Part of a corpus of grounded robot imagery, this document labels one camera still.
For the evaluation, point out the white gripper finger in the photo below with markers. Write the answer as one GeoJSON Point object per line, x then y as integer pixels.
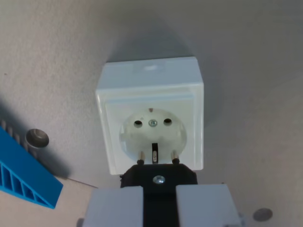
{"type": "Point", "coordinates": [206, 205]}
{"type": "Point", "coordinates": [113, 208]}

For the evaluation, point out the black two-pin power plug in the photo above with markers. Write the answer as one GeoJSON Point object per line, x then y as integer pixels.
{"type": "Point", "coordinates": [163, 171]}

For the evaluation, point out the blue ribbed plastic wedge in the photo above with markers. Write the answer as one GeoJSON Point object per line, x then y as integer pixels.
{"type": "Point", "coordinates": [23, 165]}

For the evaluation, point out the dark countersunk bolt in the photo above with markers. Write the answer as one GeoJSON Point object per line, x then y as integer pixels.
{"type": "Point", "coordinates": [37, 137]}

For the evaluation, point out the white wall socket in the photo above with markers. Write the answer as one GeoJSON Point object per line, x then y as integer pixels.
{"type": "Point", "coordinates": [151, 99]}

